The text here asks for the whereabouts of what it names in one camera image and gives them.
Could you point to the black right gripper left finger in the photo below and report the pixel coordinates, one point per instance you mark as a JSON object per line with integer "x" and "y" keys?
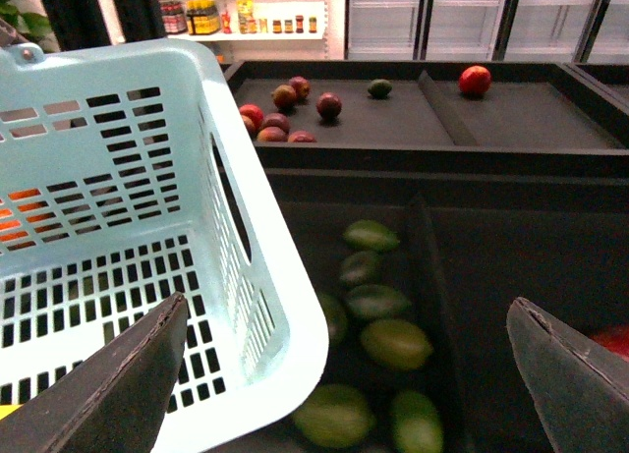
{"x": 116, "y": 400}

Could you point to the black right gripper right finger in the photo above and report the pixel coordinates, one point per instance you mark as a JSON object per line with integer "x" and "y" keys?
{"x": 579, "y": 388}

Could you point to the light blue plastic basket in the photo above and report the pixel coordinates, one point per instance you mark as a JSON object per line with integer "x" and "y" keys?
{"x": 128, "y": 175}

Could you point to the brown basket handle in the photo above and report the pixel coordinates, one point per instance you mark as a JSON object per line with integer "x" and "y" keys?
{"x": 9, "y": 35}

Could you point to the green avocado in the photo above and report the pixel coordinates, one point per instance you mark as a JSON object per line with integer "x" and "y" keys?
{"x": 396, "y": 344}
{"x": 375, "y": 301}
{"x": 335, "y": 316}
{"x": 370, "y": 235}
{"x": 416, "y": 424}
{"x": 360, "y": 268}
{"x": 335, "y": 416}

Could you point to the red green mango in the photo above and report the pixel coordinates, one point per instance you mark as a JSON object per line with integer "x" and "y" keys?
{"x": 301, "y": 86}
{"x": 272, "y": 134}
{"x": 277, "y": 120}
{"x": 253, "y": 112}
{"x": 301, "y": 137}
{"x": 329, "y": 106}
{"x": 284, "y": 97}

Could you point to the red fruit at right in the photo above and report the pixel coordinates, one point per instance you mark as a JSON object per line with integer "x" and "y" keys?
{"x": 615, "y": 339}

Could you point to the black upper display tray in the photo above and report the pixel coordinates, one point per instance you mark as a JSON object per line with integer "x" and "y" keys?
{"x": 536, "y": 119}

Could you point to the red round fruit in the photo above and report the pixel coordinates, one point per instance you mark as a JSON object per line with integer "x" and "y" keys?
{"x": 475, "y": 80}

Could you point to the dark green fruit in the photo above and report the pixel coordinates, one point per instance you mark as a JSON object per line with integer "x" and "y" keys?
{"x": 380, "y": 88}

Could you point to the yellow labelled bottles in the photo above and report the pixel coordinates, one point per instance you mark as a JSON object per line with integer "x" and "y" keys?
{"x": 202, "y": 17}

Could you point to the glass door coolers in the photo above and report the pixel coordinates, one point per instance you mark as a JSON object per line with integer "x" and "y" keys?
{"x": 580, "y": 31}

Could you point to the dark sauce bottles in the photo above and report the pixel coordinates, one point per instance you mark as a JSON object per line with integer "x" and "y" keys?
{"x": 173, "y": 17}

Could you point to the white grocery shelf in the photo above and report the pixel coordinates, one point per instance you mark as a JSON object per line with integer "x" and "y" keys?
{"x": 274, "y": 29}

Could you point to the green potted plant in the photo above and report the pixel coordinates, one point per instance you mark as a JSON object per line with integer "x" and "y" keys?
{"x": 31, "y": 25}

